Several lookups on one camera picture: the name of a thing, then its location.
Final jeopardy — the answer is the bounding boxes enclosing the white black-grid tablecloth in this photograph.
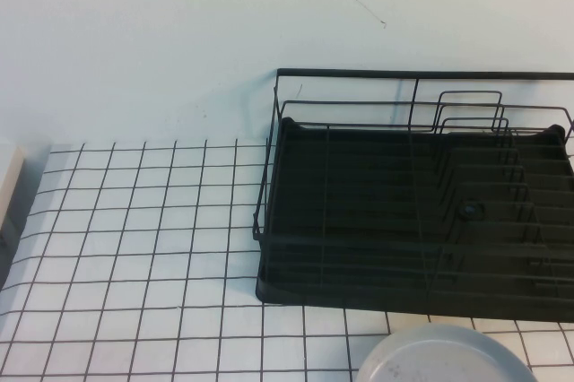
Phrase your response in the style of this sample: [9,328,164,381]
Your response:
[0,138,574,382]

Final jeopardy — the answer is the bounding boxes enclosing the grey round plate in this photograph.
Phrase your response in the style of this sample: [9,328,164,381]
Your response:
[355,324,535,382]

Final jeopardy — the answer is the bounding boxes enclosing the black plastic drip tray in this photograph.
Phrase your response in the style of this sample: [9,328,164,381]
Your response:
[254,116,574,324]

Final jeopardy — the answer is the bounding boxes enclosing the beige box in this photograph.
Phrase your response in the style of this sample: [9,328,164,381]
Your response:
[0,144,26,242]

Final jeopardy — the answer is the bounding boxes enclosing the black wire dish rack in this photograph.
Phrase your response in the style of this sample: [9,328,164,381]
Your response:
[250,67,574,309]

